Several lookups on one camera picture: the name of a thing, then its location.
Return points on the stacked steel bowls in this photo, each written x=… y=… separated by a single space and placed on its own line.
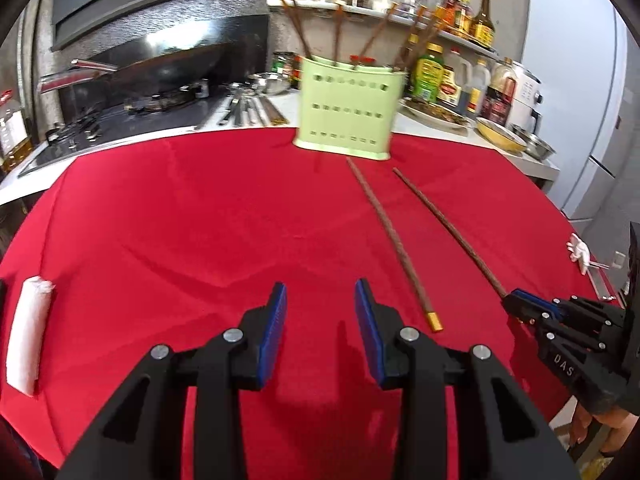
x=270 y=84

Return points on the red tablecloth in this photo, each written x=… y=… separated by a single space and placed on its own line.
x=175 y=235

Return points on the white refrigerator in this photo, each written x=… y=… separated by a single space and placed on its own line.
x=580 y=85

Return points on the cooking oil bottle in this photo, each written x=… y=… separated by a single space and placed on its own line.
x=12 y=135

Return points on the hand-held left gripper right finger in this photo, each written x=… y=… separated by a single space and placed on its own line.
x=367 y=335

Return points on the grey wall shelf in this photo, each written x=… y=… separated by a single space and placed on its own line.
x=460 y=35

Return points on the folded white towel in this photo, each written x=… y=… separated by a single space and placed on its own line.
x=30 y=335

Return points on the plate of food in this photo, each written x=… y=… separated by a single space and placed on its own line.
x=435 y=114

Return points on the black wok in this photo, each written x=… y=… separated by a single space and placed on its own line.
x=190 y=67

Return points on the small white object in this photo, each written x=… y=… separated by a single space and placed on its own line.
x=579 y=252

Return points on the dark soy sauce bottle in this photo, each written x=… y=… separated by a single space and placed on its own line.
x=483 y=22

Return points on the person's right hand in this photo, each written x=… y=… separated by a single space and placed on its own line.
x=612 y=430

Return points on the green-lidded jar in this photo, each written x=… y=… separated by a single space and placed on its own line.
x=282 y=67

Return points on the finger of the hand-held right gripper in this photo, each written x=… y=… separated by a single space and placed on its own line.
x=595 y=322
x=575 y=365

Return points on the green plastic utensil holder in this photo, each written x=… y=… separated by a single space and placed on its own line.
x=345 y=120

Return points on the white air fryer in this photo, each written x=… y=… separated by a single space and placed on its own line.
x=525 y=95

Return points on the red orange sauce bottles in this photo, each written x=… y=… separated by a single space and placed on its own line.
x=456 y=12

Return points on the steel bowl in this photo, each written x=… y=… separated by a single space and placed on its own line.
x=535 y=144

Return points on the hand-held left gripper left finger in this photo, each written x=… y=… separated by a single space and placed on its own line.
x=272 y=340

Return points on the yellow bowl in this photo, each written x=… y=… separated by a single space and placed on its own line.
x=500 y=135

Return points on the green bottle yellow cap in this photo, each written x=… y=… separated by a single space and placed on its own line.
x=427 y=77

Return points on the black gas stove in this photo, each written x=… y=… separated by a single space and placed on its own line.
x=125 y=125

